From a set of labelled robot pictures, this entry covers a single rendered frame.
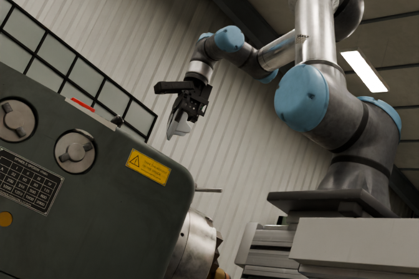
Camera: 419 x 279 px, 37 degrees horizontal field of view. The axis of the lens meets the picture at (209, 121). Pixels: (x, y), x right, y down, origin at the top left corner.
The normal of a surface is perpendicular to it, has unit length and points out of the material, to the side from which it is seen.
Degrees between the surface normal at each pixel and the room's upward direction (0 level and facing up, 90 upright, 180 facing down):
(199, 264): 92
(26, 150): 90
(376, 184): 72
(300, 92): 97
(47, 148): 90
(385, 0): 180
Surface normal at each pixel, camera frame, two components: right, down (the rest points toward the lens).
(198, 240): 0.58, -0.45
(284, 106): -0.80, -0.38
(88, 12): 0.73, -0.04
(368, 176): 0.22, -0.62
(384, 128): 0.50, -0.28
